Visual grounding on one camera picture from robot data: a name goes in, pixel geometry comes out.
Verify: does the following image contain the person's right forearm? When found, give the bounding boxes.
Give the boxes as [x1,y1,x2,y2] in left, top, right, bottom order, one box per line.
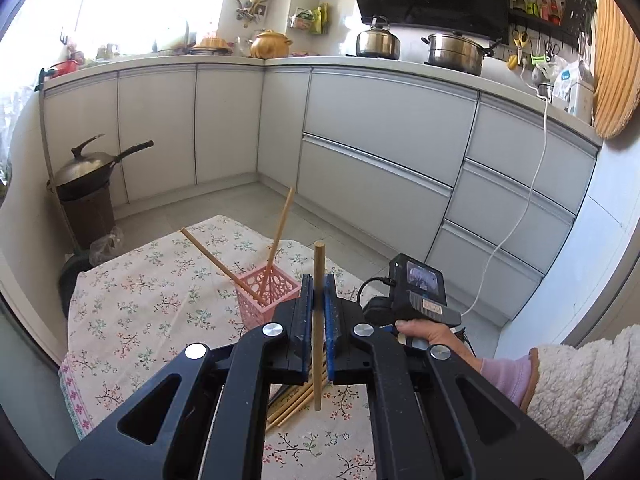
[480,325,640,456]

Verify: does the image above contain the pink plastic utensil basket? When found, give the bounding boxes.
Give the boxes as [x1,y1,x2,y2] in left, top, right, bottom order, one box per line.
[235,266,302,341]

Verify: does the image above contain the hanging wooden kitchen tools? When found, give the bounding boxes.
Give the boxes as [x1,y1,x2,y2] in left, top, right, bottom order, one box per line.
[237,0,267,29]

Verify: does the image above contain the floral tablecloth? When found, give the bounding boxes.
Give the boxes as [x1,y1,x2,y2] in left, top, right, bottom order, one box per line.
[59,215,401,480]

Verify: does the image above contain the black cable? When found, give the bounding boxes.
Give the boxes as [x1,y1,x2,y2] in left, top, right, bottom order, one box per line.
[357,276,396,306]

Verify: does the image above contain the white kitchen cabinets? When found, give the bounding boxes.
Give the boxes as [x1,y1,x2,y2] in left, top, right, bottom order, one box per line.
[40,55,603,326]

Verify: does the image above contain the pile of chopsticks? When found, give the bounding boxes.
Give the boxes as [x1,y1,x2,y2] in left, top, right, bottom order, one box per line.
[266,355,332,432]

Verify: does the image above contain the brown clay pot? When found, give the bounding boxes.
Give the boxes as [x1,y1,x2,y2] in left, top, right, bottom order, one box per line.
[249,29,293,59]

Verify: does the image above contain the dark wok with lid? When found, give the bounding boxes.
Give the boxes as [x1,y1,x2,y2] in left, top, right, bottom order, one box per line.
[50,133,155,201]

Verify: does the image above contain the steel cooking pot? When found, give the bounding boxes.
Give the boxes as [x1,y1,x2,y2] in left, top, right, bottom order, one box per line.
[421,31,502,77]

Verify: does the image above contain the green and yellow packets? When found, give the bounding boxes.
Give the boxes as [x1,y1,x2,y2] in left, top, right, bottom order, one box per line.
[289,4,331,36]

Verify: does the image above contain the steel kettle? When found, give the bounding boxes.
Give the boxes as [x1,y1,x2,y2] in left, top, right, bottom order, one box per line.
[356,15,401,60]

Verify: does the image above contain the white countertop appliance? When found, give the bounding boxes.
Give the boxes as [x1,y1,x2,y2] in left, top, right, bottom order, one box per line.
[565,77,596,123]

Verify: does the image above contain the white cable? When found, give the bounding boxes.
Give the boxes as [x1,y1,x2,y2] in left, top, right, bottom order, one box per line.
[460,62,551,318]

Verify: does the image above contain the black wall shelf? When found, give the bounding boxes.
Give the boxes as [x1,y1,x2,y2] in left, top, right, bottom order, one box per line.
[509,0,598,53]

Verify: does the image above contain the red basin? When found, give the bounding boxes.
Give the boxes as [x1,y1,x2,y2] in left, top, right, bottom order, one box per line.
[47,59,81,78]

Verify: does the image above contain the person's right hand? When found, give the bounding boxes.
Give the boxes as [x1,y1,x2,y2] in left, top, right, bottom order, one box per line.
[395,319,483,373]

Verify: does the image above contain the brown plastic bin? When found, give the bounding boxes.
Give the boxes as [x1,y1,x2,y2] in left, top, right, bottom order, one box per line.
[59,187,117,251]

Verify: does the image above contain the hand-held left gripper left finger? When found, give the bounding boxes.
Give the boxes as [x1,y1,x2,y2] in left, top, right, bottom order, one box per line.
[55,274,314,480]

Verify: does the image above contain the brown lidded dish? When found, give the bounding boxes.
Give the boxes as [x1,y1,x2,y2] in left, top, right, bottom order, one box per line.
[190,34,234,56]

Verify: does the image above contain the dark round pan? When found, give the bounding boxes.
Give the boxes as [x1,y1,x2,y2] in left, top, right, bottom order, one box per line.
[59,252,93,318]

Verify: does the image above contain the wooden chopstick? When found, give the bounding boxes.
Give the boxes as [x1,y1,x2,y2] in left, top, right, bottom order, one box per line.
[311,242,327,409]
[257,187,296,306]
[180,228,258,306]

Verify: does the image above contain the clear plastic bag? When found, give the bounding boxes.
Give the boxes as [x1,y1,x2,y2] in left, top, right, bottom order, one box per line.
[89,226,125,266]

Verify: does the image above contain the yellow scissors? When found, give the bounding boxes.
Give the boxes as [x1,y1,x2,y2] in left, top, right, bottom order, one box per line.
[511,30,530,63]

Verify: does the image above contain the white plastic bag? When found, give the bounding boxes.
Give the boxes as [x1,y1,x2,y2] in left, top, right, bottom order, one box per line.
[547,57,572,107]

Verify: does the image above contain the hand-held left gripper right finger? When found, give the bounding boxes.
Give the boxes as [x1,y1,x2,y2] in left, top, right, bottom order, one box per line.
[325,274,584,480]

